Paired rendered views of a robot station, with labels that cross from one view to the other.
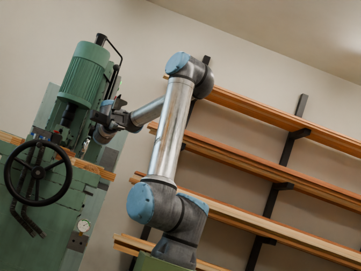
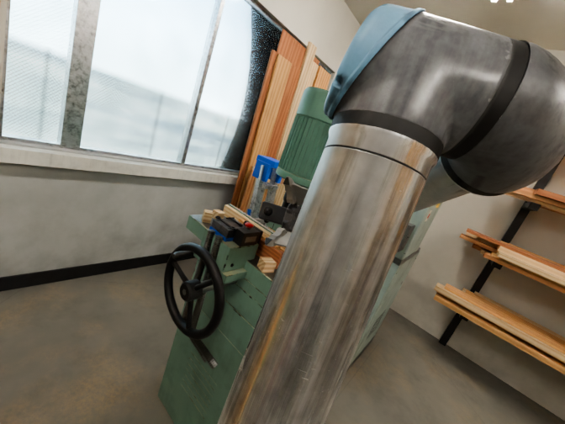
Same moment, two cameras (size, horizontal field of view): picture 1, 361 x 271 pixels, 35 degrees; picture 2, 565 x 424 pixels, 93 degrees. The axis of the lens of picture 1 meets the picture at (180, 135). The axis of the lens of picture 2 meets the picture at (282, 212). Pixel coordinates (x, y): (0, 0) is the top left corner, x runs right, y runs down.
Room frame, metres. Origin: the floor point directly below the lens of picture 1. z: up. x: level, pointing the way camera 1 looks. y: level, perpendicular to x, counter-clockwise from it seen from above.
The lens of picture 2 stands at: (2.07, -0.07, 1.33)
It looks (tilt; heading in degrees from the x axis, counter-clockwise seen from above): 15 degrees down; 40
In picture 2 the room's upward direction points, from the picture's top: 20 degrees clockwise
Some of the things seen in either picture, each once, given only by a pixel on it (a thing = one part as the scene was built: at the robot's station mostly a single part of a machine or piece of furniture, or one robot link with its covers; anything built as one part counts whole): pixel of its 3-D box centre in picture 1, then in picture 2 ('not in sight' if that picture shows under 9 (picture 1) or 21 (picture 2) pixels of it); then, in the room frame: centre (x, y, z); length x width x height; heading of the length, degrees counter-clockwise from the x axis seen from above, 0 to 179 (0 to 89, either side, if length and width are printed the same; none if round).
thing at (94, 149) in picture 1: (90, 151); not in sight; (3.03, 0.42, 1.02); 0.09 x 0.07 x 0.12; 96
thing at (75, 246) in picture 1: (78, 241); not in sight; (2.72, 0.28, 0.58); 0.12 x 0.08 x 0.08; 6
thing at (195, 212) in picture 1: (185, 217); not in sight; (2.36, -0.13, 0.83); 0.17 x 0.15 x 0.18; 125
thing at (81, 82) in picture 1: (84, 76); (313, 140); (2.83, 0.56, 1.35); 0.18 x 0.18 x 0.31
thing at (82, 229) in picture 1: (83, 227); not in sight; (2.65, 0.28, 0.65); 0.06 x 0.04 x 0.08; 96
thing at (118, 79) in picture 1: (112, 89); not in sight; (3.17, 0.45, 1.40); 0.10 x 0.06 x 0.16; 6
